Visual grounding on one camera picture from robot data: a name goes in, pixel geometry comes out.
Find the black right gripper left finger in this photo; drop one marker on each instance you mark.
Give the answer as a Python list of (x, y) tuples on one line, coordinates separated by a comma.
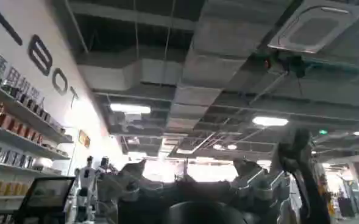
[(132, 182)]

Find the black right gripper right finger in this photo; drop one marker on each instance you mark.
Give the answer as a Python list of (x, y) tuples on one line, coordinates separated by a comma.
[(257, 185)]

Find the white humanoid robot figure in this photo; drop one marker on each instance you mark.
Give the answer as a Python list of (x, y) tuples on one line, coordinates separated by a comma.
[(104, 165), (86, 185)]

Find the oval ceiling light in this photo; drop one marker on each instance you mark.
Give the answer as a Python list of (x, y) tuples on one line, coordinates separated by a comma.
[(270, 121)]

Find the rectangular ceiling light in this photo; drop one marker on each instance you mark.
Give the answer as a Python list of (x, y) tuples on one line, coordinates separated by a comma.
[(130, 108)]

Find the green exit sign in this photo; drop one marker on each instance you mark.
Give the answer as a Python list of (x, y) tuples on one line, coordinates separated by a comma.
[(323, 132)]

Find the black monitor screen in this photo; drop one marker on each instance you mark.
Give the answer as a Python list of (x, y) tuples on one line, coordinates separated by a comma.
[(45, 198)]

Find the ceiling air conditioner cassette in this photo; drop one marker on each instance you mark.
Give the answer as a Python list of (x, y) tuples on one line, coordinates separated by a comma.
[(314, 29)]

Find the orange wall sign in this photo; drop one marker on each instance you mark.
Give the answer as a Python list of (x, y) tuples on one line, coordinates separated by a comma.
[(84, 139)]

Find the grey ventilation duct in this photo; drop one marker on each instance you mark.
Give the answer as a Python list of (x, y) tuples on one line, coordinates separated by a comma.
[(215, 61)]

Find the wall shelf with goods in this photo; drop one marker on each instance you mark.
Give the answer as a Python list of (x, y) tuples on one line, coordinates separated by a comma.
[(11, 128)]

